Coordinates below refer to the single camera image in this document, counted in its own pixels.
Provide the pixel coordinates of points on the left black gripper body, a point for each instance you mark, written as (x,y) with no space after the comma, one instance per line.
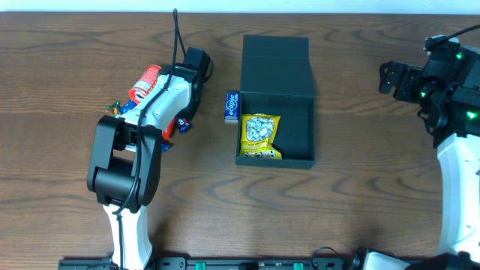
(184,122)

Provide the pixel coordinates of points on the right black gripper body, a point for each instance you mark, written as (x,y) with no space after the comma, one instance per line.
(401,82)

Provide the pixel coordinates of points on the red Pringles can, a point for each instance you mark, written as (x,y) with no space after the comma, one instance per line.
(144,84)

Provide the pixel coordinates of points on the red Hacks candy bag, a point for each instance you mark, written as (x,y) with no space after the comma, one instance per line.
(168,131)

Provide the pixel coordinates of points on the black box with hinged lid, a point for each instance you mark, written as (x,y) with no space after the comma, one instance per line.
(277,80)

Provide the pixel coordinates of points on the yellow Hacks candy bag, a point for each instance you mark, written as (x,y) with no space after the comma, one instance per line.
(258,133)

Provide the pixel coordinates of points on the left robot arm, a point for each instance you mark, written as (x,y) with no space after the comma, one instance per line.
(125,166)

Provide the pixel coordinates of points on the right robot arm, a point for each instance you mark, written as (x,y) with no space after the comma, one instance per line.
(447,92)

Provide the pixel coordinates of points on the blue Eclipse mint pack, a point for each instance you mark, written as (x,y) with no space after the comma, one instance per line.
(231,107)

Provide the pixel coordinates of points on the blue Oreo cookie pack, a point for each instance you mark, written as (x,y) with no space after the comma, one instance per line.
(127,107)

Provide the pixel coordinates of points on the dark blue chocolate bar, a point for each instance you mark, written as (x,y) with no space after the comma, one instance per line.
(183,125)

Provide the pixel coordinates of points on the red KitKat bar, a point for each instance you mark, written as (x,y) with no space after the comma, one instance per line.
(114,109)

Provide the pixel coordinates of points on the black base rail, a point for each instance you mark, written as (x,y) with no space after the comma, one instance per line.
(321,263)

